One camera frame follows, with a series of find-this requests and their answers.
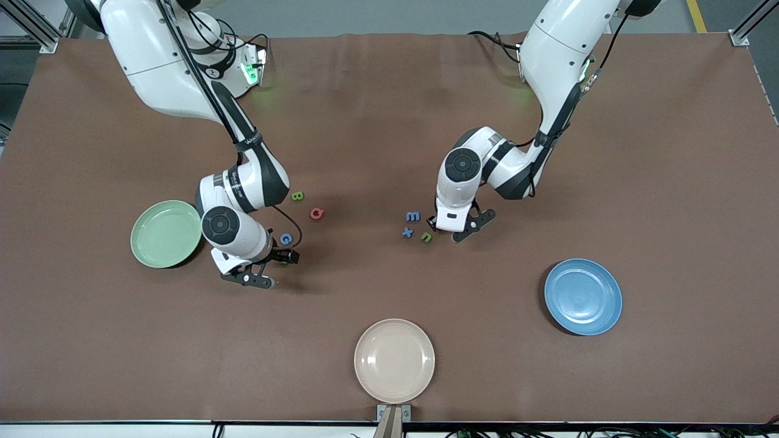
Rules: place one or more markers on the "grey metal bracket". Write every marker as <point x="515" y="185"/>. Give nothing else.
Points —
<point x="382" y="412"/>

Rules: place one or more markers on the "green plate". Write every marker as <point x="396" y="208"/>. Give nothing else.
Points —
<point x="166" y="234"/>

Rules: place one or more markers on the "yellow floor tape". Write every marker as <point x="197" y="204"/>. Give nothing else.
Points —
<point x="697" y="17"/>

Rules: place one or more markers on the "tan upright post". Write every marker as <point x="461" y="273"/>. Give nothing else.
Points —
<point x="389" y="426"/>

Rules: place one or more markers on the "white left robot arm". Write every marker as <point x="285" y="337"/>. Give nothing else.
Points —
<point x="554" y="55"/>

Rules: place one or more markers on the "blue plate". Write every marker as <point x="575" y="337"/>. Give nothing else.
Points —
<point x="583" y="296"/>

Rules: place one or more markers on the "metal base connector bracket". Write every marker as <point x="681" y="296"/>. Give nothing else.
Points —
<point x="258" y="67"/>
<point x="520" y="64"/>

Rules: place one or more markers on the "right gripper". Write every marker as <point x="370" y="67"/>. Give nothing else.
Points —
<point x="279" y="252"/>

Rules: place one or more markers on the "brown table mat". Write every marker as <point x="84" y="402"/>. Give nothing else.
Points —
<point x="389" y="152"/>

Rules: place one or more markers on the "beige plate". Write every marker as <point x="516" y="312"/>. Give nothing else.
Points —
<point x="394" y="361"/>

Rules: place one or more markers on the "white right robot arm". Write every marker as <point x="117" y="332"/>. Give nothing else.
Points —
<point x="164" y="61"/>

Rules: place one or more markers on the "blue lowercase letter m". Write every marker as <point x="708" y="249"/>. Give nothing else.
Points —
<point x="413" y="216"/>

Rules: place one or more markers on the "red capital letter Q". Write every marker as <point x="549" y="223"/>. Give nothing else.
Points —
<point x="312" y="213"/>

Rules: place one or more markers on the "blue capital letter G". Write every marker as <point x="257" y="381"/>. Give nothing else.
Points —
<point x="282" y="238"/>

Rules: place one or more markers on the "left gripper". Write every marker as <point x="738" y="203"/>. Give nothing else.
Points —
<point x="431" y="221"/>

